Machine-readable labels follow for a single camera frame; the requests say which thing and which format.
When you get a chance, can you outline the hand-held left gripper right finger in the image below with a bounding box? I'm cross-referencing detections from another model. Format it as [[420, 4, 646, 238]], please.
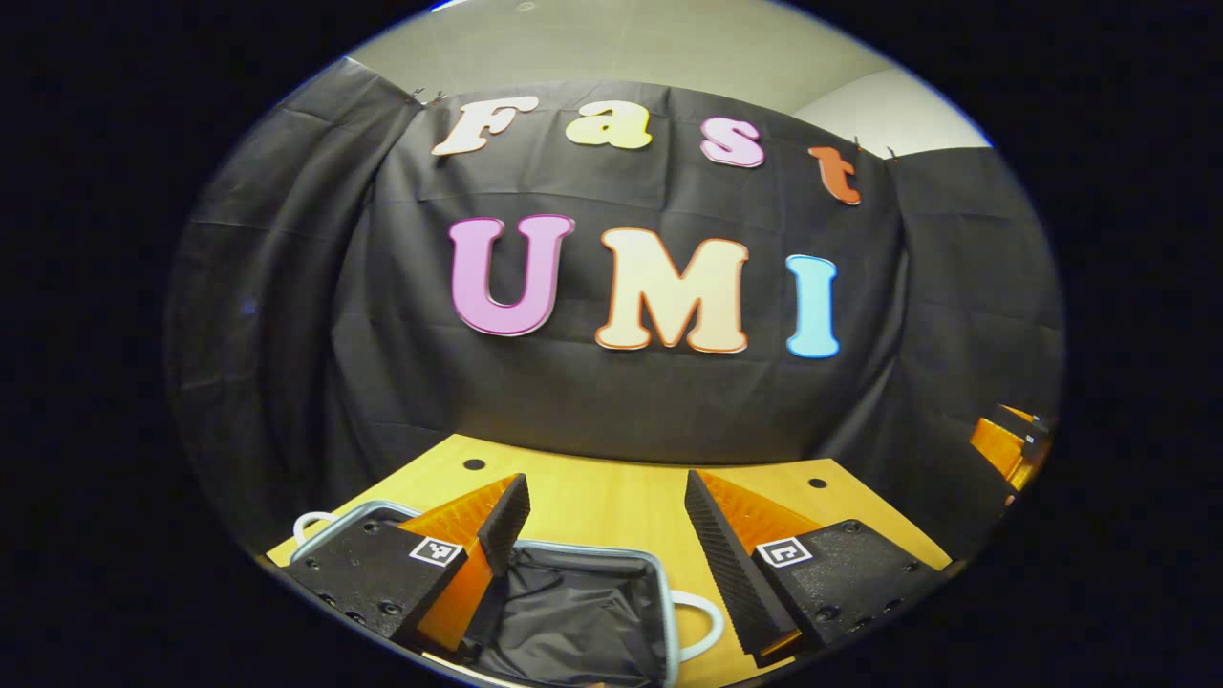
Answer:
[[684, 468, 945, 668]]

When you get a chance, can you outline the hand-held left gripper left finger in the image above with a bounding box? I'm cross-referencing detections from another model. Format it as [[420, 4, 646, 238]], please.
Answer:
[[282, 472, 532, 658]]

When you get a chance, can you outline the black backdrop cloth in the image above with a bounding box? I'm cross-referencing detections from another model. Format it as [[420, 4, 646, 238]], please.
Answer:
[[162, 57, 1066, 560]]

